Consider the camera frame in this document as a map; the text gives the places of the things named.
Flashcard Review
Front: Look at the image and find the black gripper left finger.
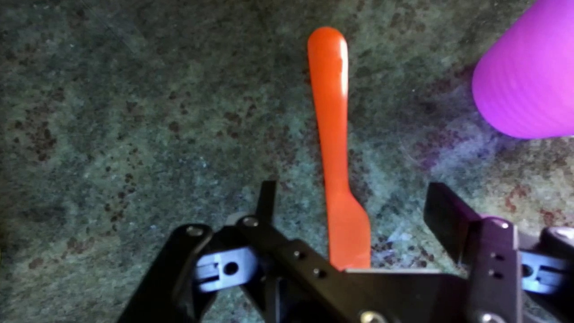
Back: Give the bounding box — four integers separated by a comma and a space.
114, 180, 373, 323

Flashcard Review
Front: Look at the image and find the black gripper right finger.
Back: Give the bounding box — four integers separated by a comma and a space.
425, 182, 574, 323

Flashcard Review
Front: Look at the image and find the orange spoon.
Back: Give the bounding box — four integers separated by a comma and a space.
305, 25, 373, 273

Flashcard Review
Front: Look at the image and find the purple cup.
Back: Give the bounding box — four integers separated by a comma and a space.
470, 0, 574, 142

